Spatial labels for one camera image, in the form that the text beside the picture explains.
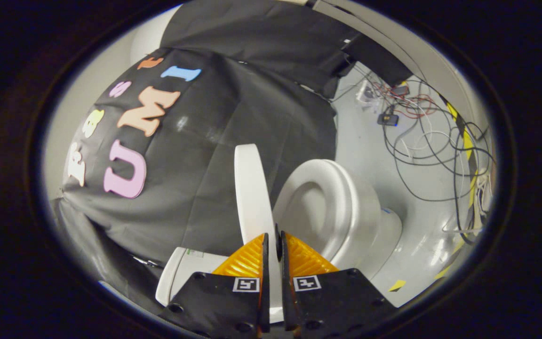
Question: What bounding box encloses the tangle of floor cables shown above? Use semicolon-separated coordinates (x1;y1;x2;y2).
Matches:
332;66;496;245

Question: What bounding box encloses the white toilet seat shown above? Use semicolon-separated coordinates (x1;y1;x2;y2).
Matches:
273;159;362;265

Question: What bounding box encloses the white toilet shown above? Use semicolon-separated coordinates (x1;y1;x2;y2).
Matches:
155;159;403;307

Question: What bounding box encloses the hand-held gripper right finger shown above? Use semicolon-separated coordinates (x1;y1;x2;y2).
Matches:
280;231;399;339

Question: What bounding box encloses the white toilet lid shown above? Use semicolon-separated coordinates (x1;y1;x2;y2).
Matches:
234;144;284;323

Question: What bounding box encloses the black backdrop cloth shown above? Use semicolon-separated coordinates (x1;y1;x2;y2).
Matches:
52;0;414;302

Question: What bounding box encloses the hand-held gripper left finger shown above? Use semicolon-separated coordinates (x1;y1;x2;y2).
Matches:
158;233;271;339

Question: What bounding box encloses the yellow black striped floor tape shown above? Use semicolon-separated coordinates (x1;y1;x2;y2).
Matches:
435;94;488;292

